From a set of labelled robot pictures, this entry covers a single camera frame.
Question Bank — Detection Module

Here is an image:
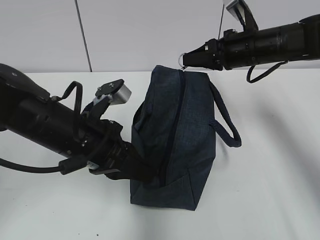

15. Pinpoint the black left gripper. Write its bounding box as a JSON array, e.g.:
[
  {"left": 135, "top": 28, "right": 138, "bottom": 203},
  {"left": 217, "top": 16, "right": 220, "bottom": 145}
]
[{"left": 72, "top": 120, "right": 157, "bottom": 183}]

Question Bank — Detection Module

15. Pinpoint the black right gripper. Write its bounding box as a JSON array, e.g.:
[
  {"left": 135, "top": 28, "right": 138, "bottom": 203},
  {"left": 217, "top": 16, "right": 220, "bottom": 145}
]
[{"left": 183, "top": 29, "right": 258, "bottom": 71}]

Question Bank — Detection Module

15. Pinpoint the silver zipper pull ring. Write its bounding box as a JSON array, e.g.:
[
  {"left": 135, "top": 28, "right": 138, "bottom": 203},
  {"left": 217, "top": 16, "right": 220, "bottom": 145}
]
[{"left": 177, "top": 52, "right": 188, "bottom": 72}]

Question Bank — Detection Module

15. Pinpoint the dark blue lunch bag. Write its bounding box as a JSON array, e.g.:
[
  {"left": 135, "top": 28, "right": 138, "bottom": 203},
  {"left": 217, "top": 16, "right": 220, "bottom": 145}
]
[{"left": 130, "top": 65, "right": 242, "bottom": 211}]

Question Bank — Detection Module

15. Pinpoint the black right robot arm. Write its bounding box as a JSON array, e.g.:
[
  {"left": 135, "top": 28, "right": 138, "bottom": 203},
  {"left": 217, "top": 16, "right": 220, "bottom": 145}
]
[{"left": 182, "top": 15, "right": 320, "bottom": 71}]

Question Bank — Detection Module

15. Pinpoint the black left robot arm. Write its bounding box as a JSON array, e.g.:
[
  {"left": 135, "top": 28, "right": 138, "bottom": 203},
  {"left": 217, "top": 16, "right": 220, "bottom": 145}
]
[{"left": 0, "top": 64, "right": 156, "bottom": 183}]

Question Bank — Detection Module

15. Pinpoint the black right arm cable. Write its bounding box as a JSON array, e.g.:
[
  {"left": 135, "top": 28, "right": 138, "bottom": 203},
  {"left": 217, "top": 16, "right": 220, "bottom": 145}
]
[{"left": 246, "top": 53, "right": 320, "bottom": 84}]

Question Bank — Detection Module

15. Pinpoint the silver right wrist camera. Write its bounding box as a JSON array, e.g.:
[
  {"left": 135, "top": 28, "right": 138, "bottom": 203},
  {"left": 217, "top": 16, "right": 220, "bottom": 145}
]
[{"left": 223, "top": 0, "right": 259, "bottom": 32}]

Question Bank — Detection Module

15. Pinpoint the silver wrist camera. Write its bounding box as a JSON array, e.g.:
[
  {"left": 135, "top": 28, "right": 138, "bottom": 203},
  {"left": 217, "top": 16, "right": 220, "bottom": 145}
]
[
  {"left": 223, "top": 0, "right": 259, "bottom": 32},
  {"left": 82, "top": 79, "right": 132, "bottom": 120}
]

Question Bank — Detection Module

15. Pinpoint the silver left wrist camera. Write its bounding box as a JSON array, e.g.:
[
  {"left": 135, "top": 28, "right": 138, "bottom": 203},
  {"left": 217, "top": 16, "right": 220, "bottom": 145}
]
[{"left": 82, "top": 79, "right": 132, "bottom": 120}]

